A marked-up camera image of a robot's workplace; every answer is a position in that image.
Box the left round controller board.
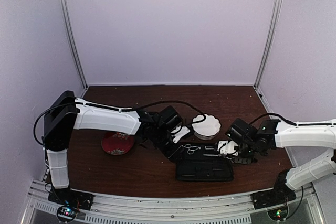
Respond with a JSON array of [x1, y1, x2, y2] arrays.
[[56, 206, 79, 222]]

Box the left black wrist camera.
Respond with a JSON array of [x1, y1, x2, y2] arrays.
[[158, 105, 182, 132]]

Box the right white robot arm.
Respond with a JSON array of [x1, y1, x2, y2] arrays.
[[217, 119, 335, 204]]

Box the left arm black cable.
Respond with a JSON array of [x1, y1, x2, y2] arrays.
[[33, 100, 208, 146]]

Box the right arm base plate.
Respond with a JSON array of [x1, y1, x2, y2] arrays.
[[251, 189, 296, 209]]

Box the red floral plate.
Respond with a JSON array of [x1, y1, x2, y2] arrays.
[[101, 132, 135, 155]]

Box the aluminium front rail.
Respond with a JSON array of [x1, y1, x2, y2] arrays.
[[20, 179, 323, 224]]

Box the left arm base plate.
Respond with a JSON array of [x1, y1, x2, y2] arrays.
[[48, 188, 93, 210]]

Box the white scalloped bowl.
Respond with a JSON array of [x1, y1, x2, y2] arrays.
[[192, 114, 221, 141]]

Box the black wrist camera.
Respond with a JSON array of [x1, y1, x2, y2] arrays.
[[158, 105, 182, 132], [225, 118, 257, 144]]

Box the right aluminium frame post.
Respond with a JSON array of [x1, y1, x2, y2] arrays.
[[254, 0, 283, 90]]

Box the right round controller board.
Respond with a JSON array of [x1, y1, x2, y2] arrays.
[[267, 206, 289, 222]]

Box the aluminium frame post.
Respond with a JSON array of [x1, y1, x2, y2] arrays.
[[254, 0, 283, 90], [60, 0, 88, 89]]

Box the silver straight scissors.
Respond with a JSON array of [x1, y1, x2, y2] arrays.
[[203, 154, 235, 160]]

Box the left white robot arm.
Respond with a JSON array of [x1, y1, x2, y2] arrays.
[[39, 90, 191, 205]]

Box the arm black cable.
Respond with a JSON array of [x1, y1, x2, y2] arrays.
[[248, 113, 336, 127], [33, 100, 208, 146]]

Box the round controller board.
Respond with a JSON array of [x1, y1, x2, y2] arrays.
[[56, 206, 79, 222], [267, 206, 289, 222]]

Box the black zip tool case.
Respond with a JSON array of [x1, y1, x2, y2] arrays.
[[175, 143, 234, 182]]

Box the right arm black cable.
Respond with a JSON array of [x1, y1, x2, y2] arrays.
[[248, 113, 336, 127]]

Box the left aluminium frame post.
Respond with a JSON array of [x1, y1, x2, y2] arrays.
[[60, 0, 88, 89]]

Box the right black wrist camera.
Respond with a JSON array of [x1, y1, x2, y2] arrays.
[[225, 118, 257, 144]]

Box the silver thinning scissors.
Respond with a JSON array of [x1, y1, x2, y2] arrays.
[[182, 143, 201, 155]]

